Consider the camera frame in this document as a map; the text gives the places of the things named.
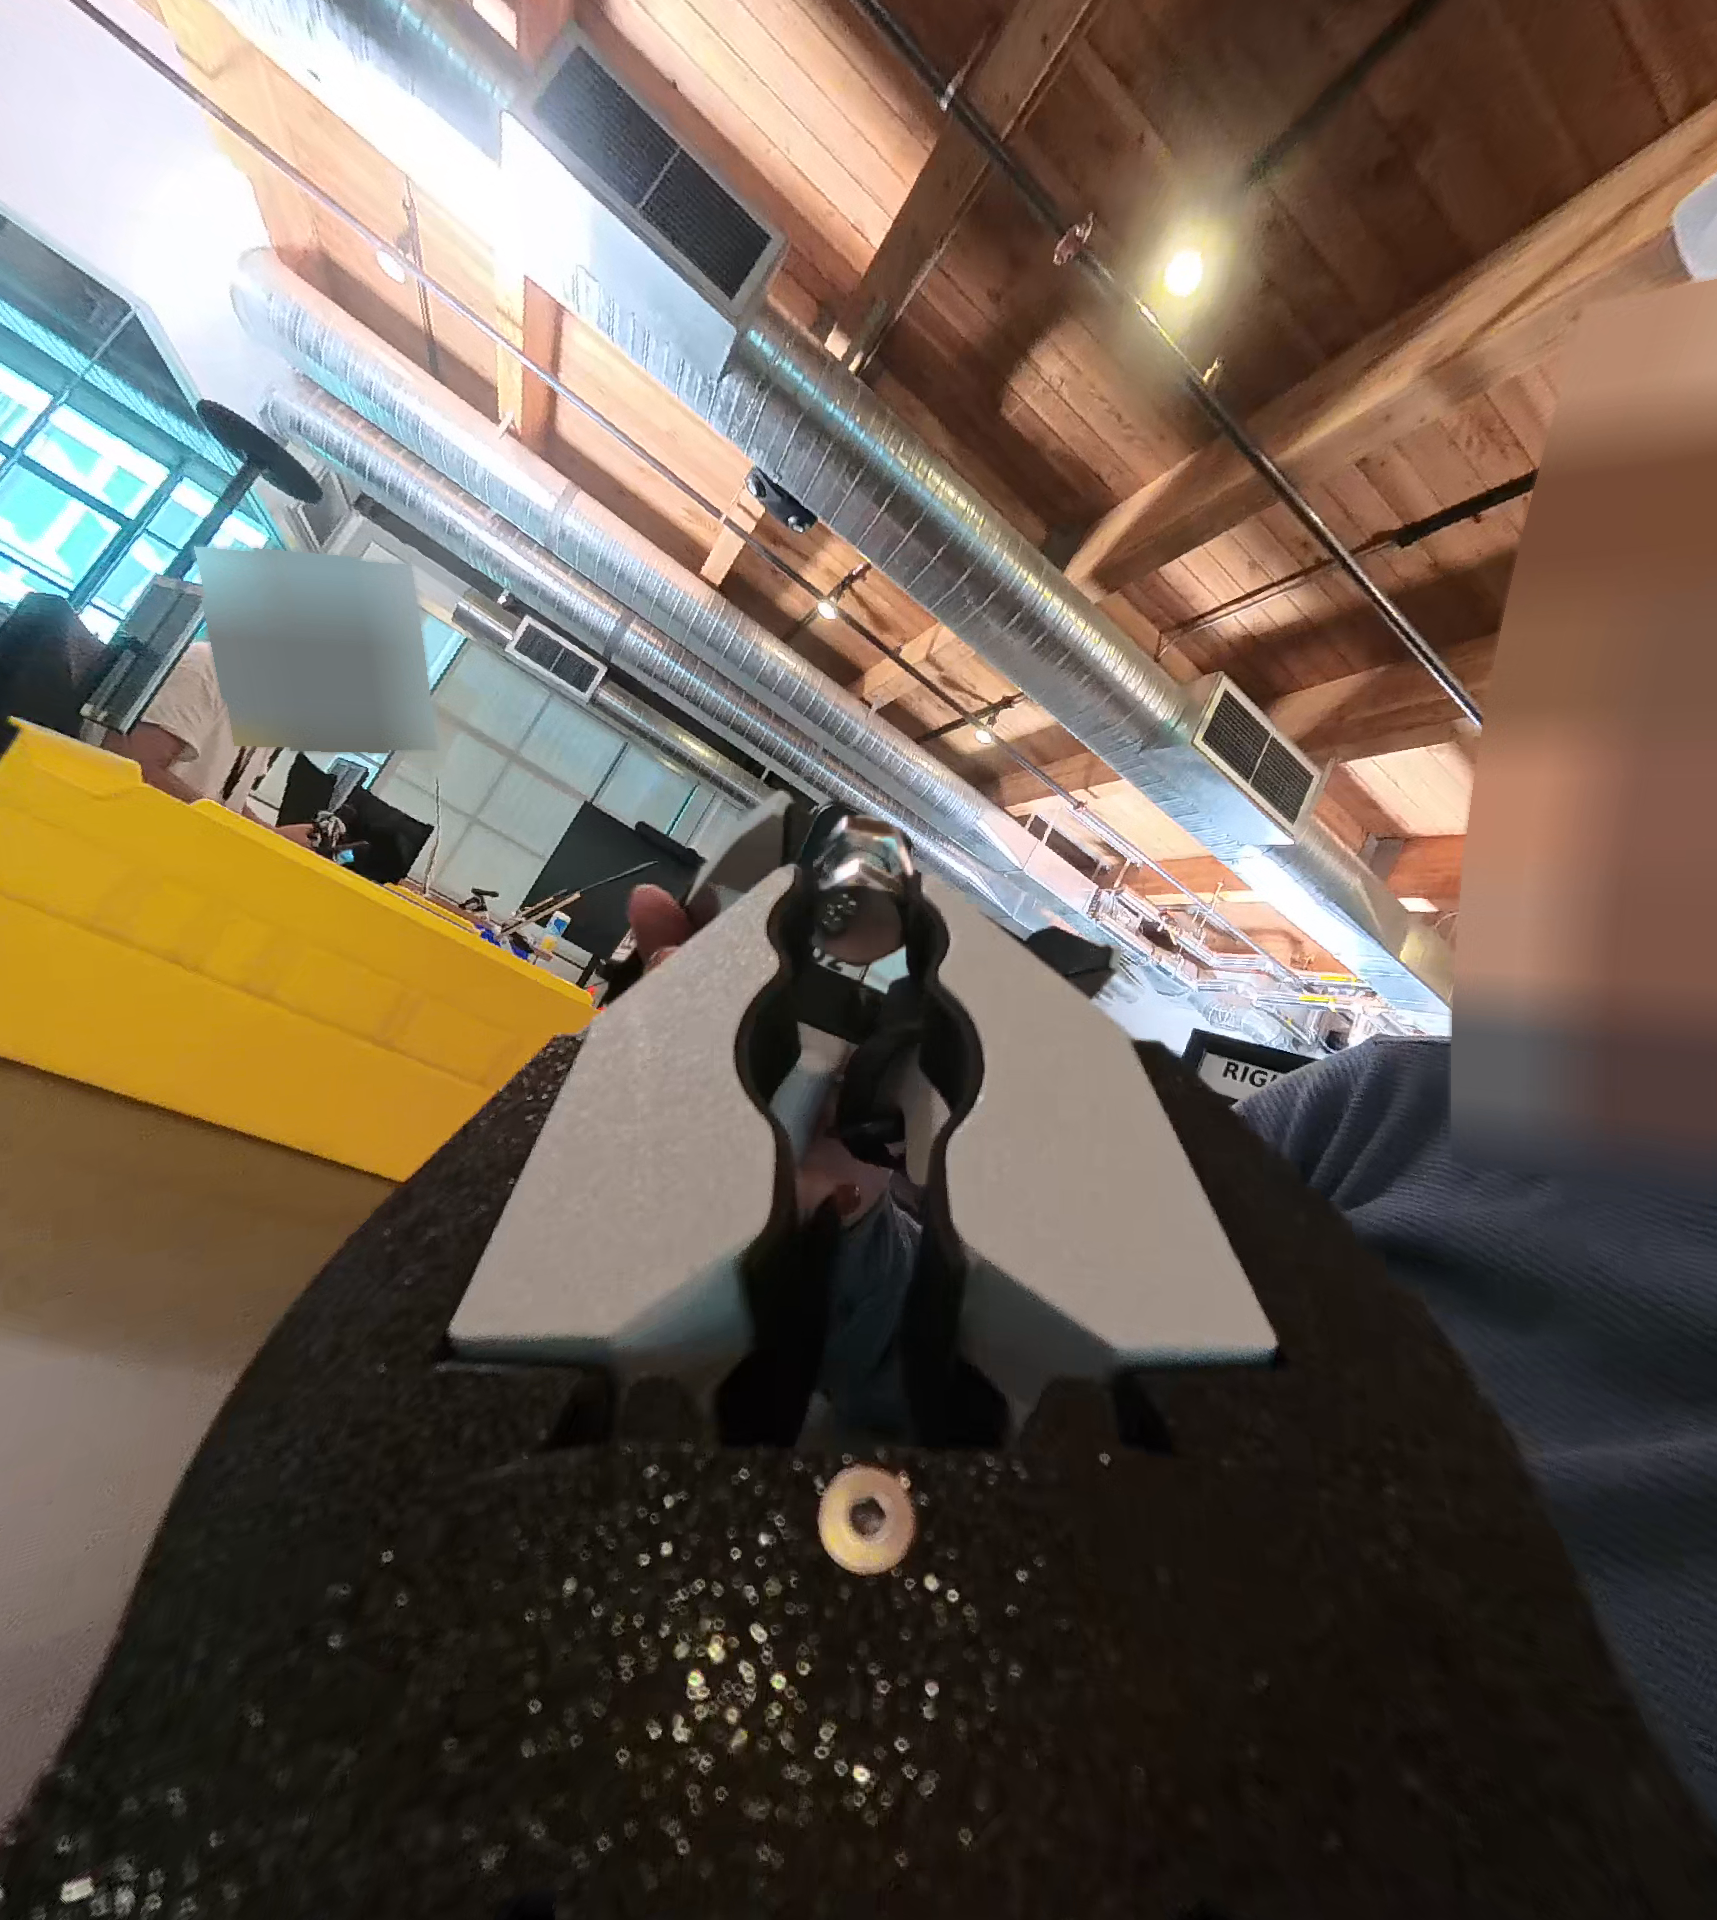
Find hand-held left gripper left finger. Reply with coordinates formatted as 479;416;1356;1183
445;872;834;1449

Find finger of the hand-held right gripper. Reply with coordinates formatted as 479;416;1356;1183
685;791;805;934

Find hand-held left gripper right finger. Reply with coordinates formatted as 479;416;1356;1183
904;882;1286;1449

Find steel hex nut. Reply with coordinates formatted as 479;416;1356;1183
805;835;926;965

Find yellow plastic bin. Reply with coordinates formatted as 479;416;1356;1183
0;717;603;1183

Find person's right hand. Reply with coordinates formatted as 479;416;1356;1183
631;882;881;1217

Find large black screen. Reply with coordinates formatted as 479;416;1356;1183
520;804;742;971

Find black labelled case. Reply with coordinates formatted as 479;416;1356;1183
1186;1028;1330;1110

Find computer monitor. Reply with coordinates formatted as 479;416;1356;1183
81;571;212;734

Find black round-top floor lamp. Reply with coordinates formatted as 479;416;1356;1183
192;398;330;633

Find black office chair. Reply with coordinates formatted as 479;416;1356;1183
0;597;107;835

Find large silver spiral duct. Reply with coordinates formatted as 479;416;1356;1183
198;0;1453;1010

